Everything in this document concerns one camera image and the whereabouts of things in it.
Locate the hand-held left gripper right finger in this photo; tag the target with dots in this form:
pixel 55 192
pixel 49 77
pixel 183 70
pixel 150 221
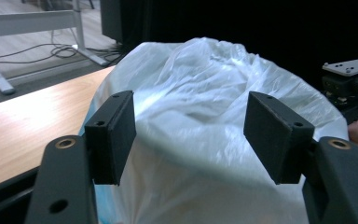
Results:
pixel 276 137

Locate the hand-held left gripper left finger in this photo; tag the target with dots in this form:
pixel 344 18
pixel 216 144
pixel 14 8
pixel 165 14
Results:
pixel 112 137

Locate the white garbage bag blue band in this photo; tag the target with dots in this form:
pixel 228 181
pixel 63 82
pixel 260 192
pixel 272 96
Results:
pixel 192 109

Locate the black curtain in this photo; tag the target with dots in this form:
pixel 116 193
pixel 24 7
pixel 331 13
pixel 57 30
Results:
pixel 292 25

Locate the white metal desk frame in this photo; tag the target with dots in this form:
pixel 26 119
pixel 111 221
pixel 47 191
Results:
pixel 28 21

